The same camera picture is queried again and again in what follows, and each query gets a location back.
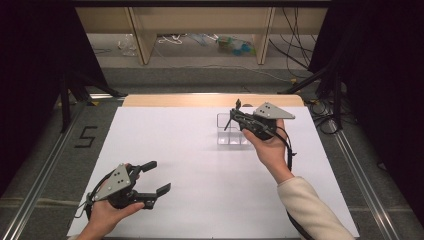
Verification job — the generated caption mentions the clear plastic organizer box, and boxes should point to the clear plastic organizer box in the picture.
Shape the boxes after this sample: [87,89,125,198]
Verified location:
[216,112,255,147]

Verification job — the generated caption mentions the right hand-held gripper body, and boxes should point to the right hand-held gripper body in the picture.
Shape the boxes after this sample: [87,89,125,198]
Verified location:
[237,101,297,141]

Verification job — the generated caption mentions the light wooden desk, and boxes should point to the light wooden desk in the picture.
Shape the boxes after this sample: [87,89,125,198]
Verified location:
[75,6,330,66]

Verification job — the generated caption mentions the hanging black cables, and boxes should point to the hanging black cables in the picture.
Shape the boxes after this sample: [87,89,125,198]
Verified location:
[267,6,317,80]

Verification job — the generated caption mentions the clear plastic bag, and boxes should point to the clear plastic bag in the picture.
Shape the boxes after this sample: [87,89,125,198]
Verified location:
[116,32,139,57]

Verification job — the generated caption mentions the wooden table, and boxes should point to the wooden table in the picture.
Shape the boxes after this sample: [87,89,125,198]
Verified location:
[121,93,305,108]

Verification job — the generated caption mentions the black makeup brush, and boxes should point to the black makeup brush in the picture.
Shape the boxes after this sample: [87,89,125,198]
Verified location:
[223,98,243,132]

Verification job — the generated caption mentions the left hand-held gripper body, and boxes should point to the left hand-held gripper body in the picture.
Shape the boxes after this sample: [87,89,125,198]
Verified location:
[85,163,158,211]

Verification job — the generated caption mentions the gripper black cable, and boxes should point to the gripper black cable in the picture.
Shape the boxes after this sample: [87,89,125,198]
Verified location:
[275,125,316,240]
[74,170,116,222]

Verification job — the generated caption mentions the white coiled cord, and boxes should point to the white coiled cord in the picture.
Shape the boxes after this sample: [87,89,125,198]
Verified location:
[157,33,188,46]

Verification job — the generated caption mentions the person's right hand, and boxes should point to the person's right hand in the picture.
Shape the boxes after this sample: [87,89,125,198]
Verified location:
[241,118,294,172]

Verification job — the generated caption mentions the colourful plastic packaging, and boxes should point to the colourful plastic packaging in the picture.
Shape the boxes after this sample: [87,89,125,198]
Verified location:
[215,34,257,57]

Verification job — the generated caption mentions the metal floor rail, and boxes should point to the metal floor rail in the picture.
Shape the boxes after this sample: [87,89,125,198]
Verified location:
[327,119,402,240]
[0,99,92,240]

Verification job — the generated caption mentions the dark curtain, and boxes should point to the dark curtain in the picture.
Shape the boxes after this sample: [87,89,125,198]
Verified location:
[0,0,111,198]
[308,0,424,218]

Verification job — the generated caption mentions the black tripod stand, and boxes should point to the black tripod stand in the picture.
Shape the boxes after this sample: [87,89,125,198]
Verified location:
[277,61,346,132]
[58,68,122,134]

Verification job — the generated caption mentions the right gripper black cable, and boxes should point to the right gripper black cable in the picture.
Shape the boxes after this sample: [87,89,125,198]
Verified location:
[275,125,316,240]

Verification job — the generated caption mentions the black floor cables bundle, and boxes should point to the black floor cables bundle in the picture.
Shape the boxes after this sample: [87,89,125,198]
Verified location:
[303,97,342,136]

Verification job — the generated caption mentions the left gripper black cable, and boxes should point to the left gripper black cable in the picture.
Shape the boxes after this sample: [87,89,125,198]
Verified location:
[74,170,116,222]

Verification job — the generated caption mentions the person's left hand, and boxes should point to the person's left hand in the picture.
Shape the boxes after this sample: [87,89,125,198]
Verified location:
[85,200,146,237]

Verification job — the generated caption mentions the white table mat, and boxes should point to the white table mat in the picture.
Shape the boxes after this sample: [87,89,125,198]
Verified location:
[66,106,361,240]

